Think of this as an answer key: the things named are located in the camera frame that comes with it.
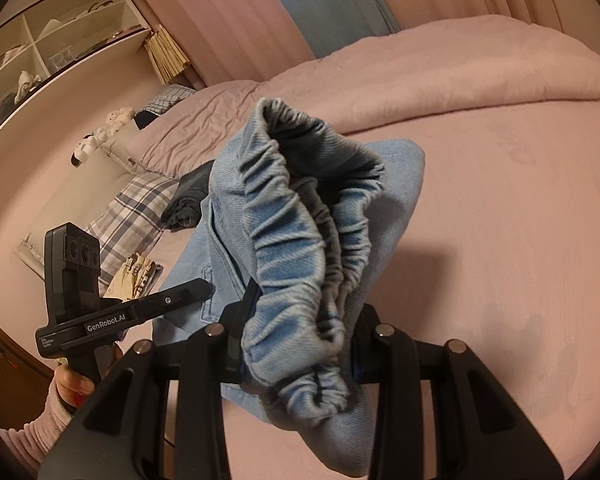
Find white shelf unit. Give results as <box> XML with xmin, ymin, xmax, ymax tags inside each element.
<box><xmin>0</xmin><ymin>0</ymin><xmax>153</xmax><ymax>151</ymax></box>

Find white fluffy plush toy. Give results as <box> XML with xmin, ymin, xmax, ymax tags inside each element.
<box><xmin>104</xmin><ymin>106</ymin><xmax>136</xmax><ymax>133</ymax></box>

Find white pillow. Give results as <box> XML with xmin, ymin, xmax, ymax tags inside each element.
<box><xmin>102</xmin><ymin>120</ymin><xmax>146</xmax><ymax>173</ymax></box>

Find pink duvet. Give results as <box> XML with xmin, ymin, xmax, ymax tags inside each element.
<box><xmin>127</xmin><ymin>20</ymin><xmax>600</xmax><ymax>176</ymax></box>

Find pink and blue padded headboard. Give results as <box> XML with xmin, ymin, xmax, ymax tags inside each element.
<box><xmin>117</xmin><ymin>0</ymin><xmax>600</xmax><ymax>88</ymax></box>

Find cream printed cloth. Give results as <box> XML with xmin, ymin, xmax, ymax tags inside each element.
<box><xmin>107</xmin><ymin>254</ymin><xmax>165</xmax><ymax>301</ymax></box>

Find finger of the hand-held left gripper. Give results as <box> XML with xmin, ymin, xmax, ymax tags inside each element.
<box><xmin>127</xmin><ymin>279</ymin><xmax>213</xmax><ymax>322</ymax></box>

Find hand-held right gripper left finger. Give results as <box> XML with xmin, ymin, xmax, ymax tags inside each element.
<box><xmin>39</xmin><ymin>280</ymin><xmax>261</xmax><ymax>480</ymax></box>

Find wooden nightstand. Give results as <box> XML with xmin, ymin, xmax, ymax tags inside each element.
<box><xmin>0</xmin><ymin>307</ymin><xmax>56</xmax><ymax>386</ymax></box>

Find pink bed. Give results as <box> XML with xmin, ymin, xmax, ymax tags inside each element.
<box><xmin>100</xmin><ymin>80</ymin><xmax>600</xmax><ymax>480</ymax></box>

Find grey striped cloth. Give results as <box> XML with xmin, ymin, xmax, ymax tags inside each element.
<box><xmin>142</xmin><ymin>85</ymin><xmax>196</xmax><ymax>113</ymax></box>

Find person's left hand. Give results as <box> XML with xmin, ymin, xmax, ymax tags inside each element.
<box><xmin>54</xmin><ymin>342</ymin><xmax>126</xmax><ymax>413</ymax></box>

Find dark folded pants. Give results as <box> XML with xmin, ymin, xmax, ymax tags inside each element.
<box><xmin>161</xmin><ymin>160</ymin><xmax>216</xmax><ymax>233</ymax></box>

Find black and white plush toy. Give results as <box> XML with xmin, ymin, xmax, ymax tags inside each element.
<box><xmin>71</xmin><ymin>132</ymin><xmax>106</xmax><ymax>166</ymax></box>

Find light blue denim pants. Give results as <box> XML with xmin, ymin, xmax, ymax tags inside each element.
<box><xmin>152</xmin><ymin>97</ymin><xmax>426</xmax><ymax>478</ymax></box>

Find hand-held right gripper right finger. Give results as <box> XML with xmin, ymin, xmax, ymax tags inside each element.
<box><xmin>350</xmin><ymin>305</ymin><xmax>566</xmax><ymax>480</ymax></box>

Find tan straw bundle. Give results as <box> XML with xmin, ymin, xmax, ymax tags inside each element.
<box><xmin>144</xmin><ymin>25</ymin><xmax>192</xmax><ymax>85</ymax></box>

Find plaid pillow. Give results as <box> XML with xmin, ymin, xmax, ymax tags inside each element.
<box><xmin>14</xmin><ymin>174</ymin><xmax>181</xmax><ymax>291</ymax></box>

